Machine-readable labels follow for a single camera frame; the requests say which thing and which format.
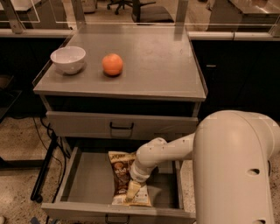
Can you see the closed grey top drawer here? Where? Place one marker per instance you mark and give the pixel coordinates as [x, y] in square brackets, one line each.
[136, 127]

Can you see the white ceramic bowl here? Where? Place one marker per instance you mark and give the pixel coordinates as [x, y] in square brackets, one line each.
[69, 59]

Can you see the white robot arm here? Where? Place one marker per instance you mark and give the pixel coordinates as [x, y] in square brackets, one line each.
[230, 151]

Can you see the black office chair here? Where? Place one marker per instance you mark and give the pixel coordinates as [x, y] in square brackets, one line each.
[143, 12]

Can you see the black table leg frame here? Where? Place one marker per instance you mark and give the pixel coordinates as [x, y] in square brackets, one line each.
[42, 164]

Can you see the orange fruit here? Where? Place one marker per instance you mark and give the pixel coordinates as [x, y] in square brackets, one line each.
[112, 64]

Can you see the grey drawer cabinet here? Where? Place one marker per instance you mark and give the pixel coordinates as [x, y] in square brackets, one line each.
[114, 87]

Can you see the open grey middle drawer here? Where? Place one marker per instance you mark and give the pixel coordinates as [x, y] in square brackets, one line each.
[86, 194]

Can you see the brown chip bag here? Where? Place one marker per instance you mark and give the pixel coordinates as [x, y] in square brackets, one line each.
[121, 163]

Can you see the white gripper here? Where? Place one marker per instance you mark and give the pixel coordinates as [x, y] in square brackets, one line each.
[136, 174]

